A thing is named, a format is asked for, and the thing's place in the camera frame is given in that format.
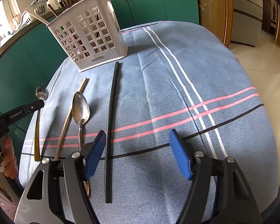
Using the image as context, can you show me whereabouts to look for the gold handled steel spoon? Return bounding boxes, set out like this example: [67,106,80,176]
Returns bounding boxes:
[34,86,48,162]

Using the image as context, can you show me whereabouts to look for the beige chopstick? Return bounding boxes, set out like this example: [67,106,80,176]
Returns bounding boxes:
[54,77,88,160]

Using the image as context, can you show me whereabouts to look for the all steel spoon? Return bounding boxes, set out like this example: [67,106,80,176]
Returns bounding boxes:
[71,91,92,198]

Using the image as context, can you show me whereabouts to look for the black ribbed chopstick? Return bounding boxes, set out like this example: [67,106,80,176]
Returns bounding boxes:
[105,62,120,204]

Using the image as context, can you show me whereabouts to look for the red and white chopstick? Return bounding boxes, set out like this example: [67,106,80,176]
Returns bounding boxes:
[25,8,49,26]

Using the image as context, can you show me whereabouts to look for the person's left hand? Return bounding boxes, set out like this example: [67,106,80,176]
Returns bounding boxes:
[0,136,18,191]

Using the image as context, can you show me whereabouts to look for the teal lower cabinets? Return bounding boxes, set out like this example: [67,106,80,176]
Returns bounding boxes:
[0,0,200,159]

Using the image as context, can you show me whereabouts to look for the blue striped tablecloth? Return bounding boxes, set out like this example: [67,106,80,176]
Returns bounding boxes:
[18,20,280,224]

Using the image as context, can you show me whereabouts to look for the white plastic utensil caddy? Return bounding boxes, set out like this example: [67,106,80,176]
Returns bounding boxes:
[47,0,128,72]

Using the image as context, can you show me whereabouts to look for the white dish rack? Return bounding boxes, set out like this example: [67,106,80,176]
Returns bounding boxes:
[13,0,48,33]

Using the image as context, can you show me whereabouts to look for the wooden glass sliding door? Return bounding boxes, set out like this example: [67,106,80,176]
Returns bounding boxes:
[198,0,234,47]

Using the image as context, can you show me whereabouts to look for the silver refrigerator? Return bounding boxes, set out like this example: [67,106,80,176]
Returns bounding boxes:
[231,0,263,47]

